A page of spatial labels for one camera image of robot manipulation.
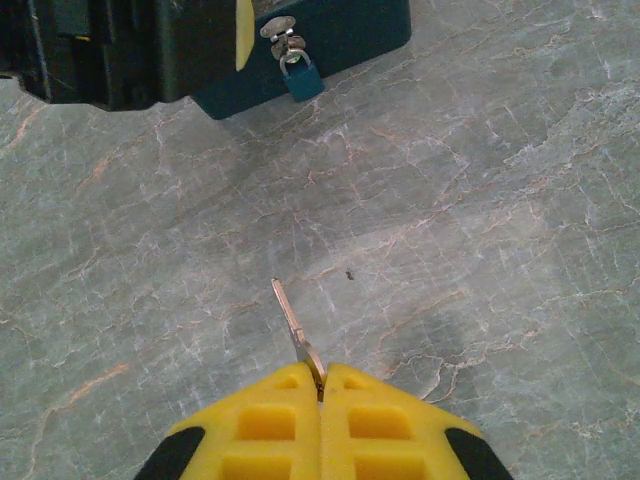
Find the silver hasp latch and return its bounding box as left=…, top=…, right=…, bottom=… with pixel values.
left=258, top=15, right=307, bottom=62

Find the brass key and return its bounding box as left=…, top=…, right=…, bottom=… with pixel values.
left=270, top=277, right=327, bottom=385

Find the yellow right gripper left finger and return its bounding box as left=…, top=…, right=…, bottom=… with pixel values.
left=133, top=361, right=322, bottom=480

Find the blue starry night print box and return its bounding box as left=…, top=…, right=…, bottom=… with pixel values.
left=189, top=0, right=413, bottom=121

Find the blue padlock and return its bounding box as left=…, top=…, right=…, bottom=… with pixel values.
left=277, top=49, right=327, bottom=104

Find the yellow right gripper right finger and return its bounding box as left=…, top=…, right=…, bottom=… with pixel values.
left=318, top=362, right=515, bottom=480

